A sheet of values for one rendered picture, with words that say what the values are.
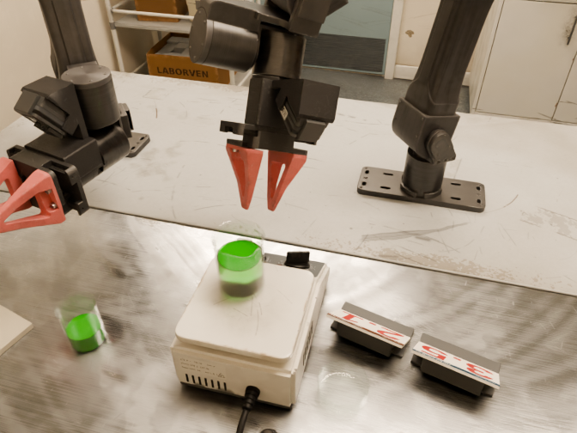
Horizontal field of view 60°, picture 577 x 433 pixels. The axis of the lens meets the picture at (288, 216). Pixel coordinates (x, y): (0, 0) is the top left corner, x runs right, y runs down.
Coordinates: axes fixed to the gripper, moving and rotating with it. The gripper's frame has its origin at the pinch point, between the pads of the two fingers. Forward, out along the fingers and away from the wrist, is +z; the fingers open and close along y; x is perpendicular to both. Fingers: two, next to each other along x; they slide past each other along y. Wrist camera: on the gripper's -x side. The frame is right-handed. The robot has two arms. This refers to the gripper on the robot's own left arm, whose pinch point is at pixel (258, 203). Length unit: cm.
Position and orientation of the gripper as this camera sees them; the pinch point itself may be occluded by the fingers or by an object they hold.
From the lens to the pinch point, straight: 60.7
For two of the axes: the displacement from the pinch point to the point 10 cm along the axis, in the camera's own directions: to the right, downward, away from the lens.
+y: 8.7, 0.5, 4.9
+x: -4.7, -2.1, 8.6
